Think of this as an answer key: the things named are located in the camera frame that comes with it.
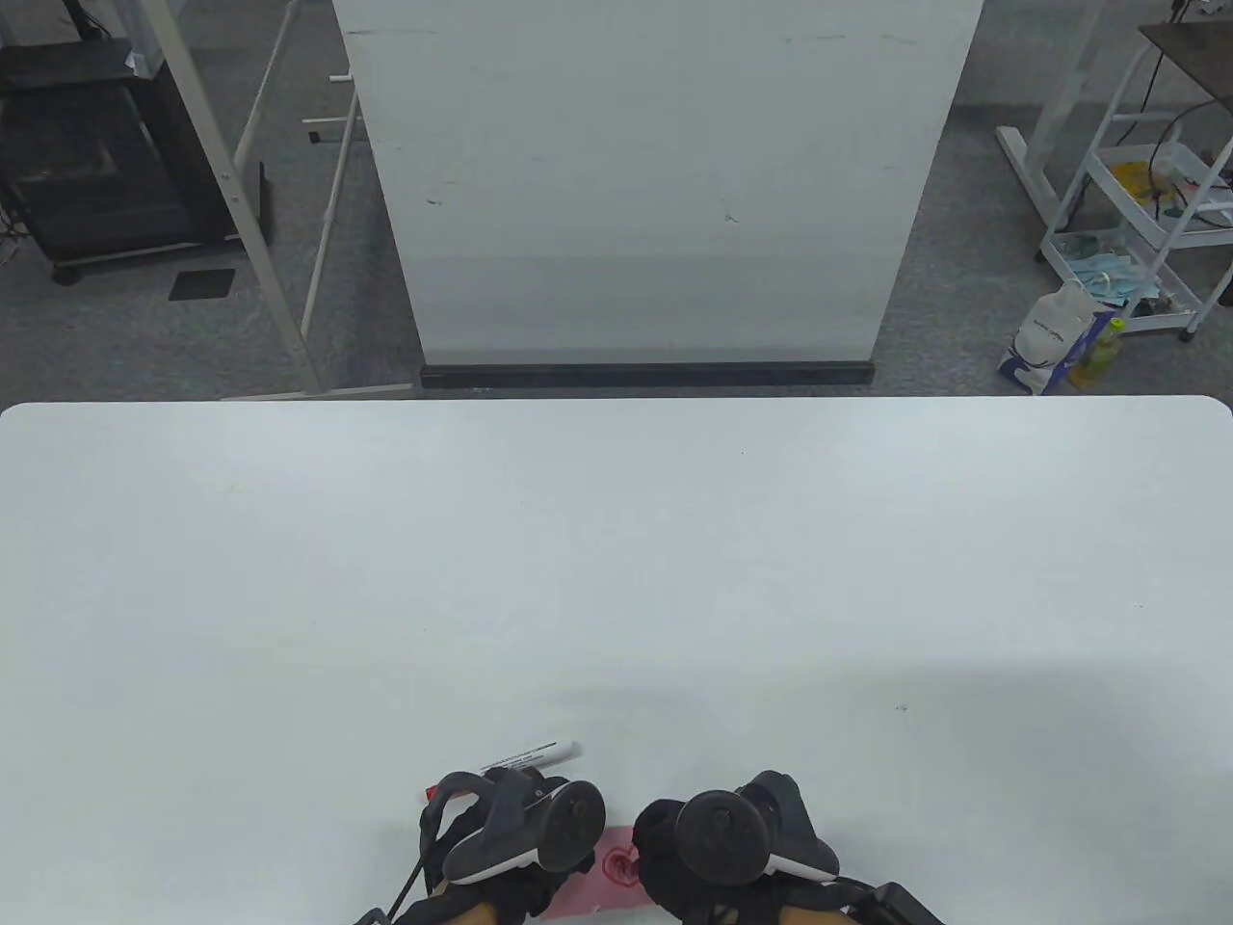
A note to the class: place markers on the pink heart outline paper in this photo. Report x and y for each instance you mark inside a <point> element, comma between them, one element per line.
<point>588,896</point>

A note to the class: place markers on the white marker with red cap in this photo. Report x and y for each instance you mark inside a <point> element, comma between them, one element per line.
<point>539,753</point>

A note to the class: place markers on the black and white controller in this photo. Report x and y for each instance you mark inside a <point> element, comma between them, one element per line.
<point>573,824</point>
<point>722,838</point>

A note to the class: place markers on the white flat post stand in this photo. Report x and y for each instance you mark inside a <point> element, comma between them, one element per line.
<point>231,183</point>

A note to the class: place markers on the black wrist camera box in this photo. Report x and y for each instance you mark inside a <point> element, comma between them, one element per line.
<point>896,911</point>

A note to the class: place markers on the person's left hand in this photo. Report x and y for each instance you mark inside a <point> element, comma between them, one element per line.
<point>539,891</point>

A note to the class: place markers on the person's right hand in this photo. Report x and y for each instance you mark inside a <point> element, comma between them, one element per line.
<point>655,848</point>

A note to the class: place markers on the white utility cart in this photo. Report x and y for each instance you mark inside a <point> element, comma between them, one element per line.
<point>1137,212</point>

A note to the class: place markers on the blue face masks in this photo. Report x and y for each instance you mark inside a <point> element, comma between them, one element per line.
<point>1108,270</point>

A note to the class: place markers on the person's left forearm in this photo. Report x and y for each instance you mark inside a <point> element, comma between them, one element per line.
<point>462,906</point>

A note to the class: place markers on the black cabinet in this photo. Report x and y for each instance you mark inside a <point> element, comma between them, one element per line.
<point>96,164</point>

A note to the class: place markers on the person's right forearm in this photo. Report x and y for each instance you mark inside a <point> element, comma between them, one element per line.
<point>814,917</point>

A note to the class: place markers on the large white partition board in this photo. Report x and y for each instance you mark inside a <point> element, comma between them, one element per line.
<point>655,193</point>

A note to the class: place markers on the yellow item on cart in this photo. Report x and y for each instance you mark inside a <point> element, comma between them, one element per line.
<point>1137,178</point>

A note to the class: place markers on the brown tabletop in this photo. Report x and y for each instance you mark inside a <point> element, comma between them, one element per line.
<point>1199,58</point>

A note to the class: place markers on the white plastic bag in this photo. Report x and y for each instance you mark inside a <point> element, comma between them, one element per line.
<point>1045,332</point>

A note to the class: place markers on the white table leg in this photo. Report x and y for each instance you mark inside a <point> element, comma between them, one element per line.
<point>1021,159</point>

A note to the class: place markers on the white tube frame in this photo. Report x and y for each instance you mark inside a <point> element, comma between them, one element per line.
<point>327,222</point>

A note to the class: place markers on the small black floor mat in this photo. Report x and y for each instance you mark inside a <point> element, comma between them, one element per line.
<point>202,284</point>

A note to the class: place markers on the black partition base bar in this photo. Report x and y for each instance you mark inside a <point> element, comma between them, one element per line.
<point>645,375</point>

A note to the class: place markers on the yellow-green bottle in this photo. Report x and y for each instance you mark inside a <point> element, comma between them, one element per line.
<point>1098,361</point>

